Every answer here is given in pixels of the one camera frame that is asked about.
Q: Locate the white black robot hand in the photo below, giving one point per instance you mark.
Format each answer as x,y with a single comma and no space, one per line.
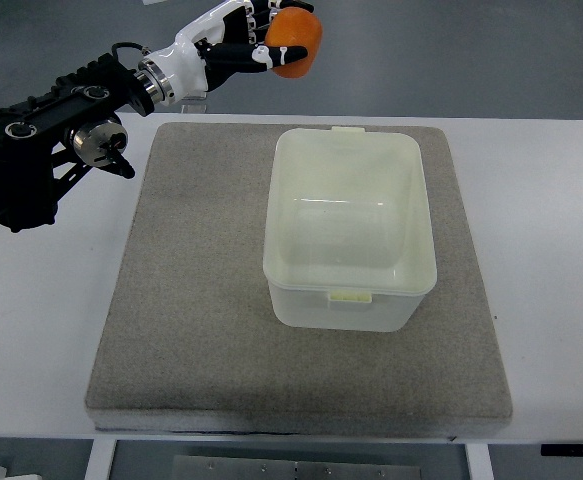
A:
225,40

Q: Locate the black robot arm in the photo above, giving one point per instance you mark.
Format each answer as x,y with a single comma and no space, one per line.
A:
48,143

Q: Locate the orange fruit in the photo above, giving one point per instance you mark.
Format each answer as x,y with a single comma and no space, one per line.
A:
295,26

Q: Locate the white table frame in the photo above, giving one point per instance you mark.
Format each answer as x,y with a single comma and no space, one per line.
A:
103,451

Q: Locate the black table control panel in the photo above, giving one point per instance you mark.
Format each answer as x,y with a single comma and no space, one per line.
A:
562,450

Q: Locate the white plastic box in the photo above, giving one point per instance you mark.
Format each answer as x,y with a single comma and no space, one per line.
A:
348,236

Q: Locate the grey foam mat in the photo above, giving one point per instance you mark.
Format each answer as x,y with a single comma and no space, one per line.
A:
191,343

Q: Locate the small clear plastic piece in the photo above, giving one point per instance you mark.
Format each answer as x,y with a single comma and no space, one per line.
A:
194,103

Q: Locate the grey metal plate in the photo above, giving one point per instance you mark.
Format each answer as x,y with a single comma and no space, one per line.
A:
202,467

